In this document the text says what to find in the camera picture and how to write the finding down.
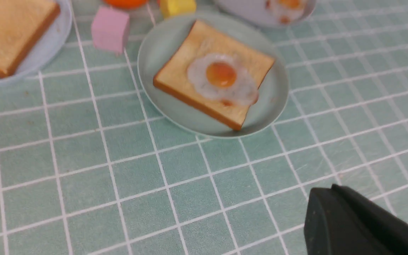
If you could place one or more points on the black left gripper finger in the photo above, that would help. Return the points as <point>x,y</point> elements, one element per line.
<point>341,221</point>

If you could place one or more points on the toast slice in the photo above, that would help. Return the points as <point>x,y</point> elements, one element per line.
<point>203,39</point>
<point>22,24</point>

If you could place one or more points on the grey plate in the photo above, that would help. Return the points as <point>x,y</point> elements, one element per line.
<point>255,12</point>

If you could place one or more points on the mint green plate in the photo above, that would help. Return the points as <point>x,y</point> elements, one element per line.
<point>164,40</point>

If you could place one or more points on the yellow cube block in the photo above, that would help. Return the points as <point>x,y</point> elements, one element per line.
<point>172,8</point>

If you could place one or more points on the pink cube block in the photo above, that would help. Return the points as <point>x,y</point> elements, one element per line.
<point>110,29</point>

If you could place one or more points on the orange fruit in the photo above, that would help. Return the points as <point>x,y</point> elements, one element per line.
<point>126,4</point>

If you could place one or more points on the light blue plate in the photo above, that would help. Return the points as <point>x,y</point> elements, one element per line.
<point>47,47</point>

